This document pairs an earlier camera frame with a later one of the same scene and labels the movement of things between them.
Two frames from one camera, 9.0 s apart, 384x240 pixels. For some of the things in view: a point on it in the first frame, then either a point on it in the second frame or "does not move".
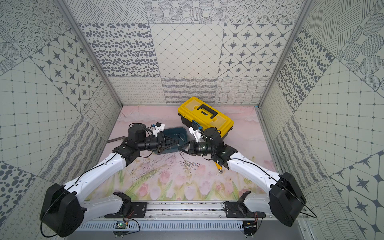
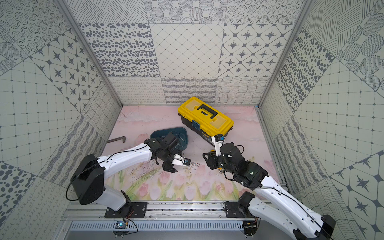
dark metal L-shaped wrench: x=116 y=139 does not move
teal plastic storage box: x=173 y=139 does not move
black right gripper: x=192 y=149 to x=211 y=162
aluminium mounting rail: x=191 y=209 does not move
